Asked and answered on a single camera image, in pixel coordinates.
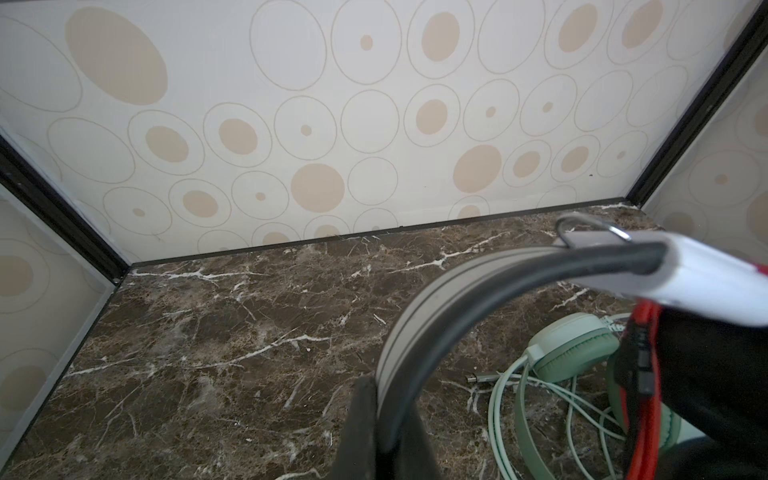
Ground green headphones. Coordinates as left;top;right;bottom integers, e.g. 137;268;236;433
512;311;685;480

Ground white black headphones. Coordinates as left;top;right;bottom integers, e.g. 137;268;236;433
374;212;768;480

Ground red headphone cable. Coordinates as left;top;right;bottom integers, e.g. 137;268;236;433
617;263;768;480

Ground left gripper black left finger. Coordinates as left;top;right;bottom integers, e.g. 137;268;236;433
326;376;377;480

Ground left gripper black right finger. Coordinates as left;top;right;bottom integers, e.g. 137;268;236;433
392;405;442;480

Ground pale green headphone cable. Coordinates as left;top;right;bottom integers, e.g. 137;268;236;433
464;311;637;480

